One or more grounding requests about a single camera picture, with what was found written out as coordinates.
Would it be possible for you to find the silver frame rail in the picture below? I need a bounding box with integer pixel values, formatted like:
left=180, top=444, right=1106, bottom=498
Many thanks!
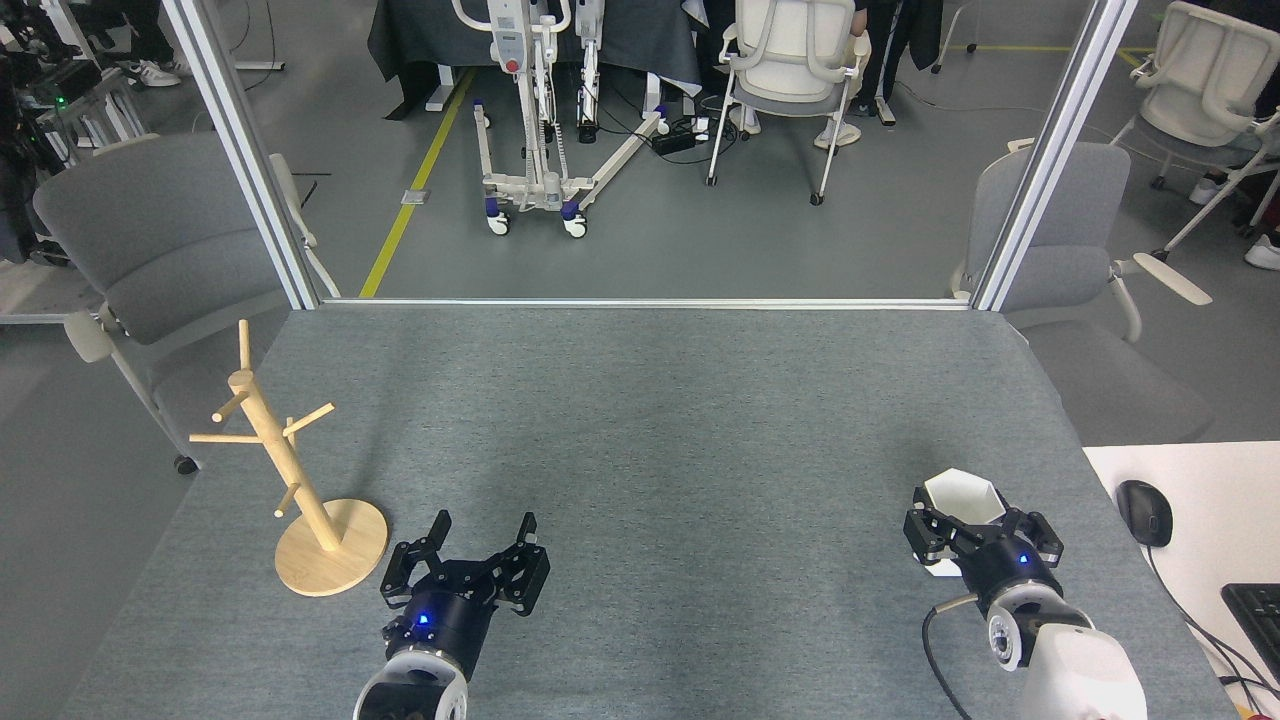
left=318, top=297, right=973, bottom=311

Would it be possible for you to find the white hexagonal cup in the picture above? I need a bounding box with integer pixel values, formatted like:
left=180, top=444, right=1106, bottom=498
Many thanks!
left=920, top=468, right=1007, bottom=579

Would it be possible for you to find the black power strip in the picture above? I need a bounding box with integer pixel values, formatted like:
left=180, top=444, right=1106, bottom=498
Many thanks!
left=652, top=118, right=711, bottom=156

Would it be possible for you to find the black computer mouse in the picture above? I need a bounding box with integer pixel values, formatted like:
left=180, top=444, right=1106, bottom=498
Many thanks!
left=1116, top=480, right=1174, bottom=548

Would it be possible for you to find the silver frame post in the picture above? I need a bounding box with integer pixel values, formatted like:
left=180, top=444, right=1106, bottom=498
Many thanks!
left=160, top=0, right=323, bottom=311
left=972, top=0, right=1141, bottom=313

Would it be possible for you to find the person in dark trousers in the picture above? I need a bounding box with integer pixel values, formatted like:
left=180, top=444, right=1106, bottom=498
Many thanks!
left=850, top=0, right=946, bottom=126

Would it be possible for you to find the table with dark cloth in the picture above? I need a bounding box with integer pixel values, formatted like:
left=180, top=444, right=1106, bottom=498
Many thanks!
left=367, top=0, right=701, bottom=121

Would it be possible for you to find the wooden cup rack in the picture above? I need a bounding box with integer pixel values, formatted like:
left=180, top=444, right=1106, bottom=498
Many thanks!
left=189, top=320, right=388, bottom=598

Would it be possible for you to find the person with white shoes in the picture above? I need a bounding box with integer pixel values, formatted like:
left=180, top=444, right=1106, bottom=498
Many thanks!
left=95, top=0, right=191, bottom=89

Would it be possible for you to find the metal equipment cart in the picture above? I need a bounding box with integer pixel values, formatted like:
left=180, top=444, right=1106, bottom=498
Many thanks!
left=15, top=60, right=151, bottom=151

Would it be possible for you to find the white stand on wheels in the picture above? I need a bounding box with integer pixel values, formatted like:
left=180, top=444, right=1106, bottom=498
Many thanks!
left=452, top=0, right=669, bottom=239

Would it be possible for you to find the black mouse cable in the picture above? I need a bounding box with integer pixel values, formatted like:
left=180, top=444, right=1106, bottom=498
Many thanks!
left=1145, top=545, right=1280, bottom=693

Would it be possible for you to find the white desk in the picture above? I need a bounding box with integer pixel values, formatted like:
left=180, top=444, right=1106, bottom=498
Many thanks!
left=1083, top=441, right=1280, bottom=720

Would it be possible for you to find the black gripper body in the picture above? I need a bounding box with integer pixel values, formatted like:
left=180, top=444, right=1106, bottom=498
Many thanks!
left=950, top=530, right=1066, bottom=621
left=382, top=560, right=501, bottom=681

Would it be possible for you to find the white mesh office chair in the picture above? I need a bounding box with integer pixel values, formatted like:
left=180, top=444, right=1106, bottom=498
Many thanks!
left=1110, top=0, right=1280, bottom=263
left=706, top=0, right=873, bottom=207

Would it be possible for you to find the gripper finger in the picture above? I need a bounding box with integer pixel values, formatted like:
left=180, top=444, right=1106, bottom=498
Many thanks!
left=380, top=510, right=453, bottom=609
left=904, top=486, right=986, bottom=569
left=1000, top=508, right=1065, bottom=566
left=490, top=512, right=552, bottom=616

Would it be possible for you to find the black keyboard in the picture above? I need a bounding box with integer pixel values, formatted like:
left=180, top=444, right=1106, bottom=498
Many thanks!
left=1221, top=583, right=1280, bottom=686

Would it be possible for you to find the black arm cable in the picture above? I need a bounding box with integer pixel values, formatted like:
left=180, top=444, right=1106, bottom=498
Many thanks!
left=922, top=592, right=988, bottom=720

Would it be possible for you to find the grey upholstered chair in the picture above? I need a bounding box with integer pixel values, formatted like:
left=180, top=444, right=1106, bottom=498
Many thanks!
left=33, top=133, right=341, bottom=476
left=948, top=140, right=1216, bottom=446

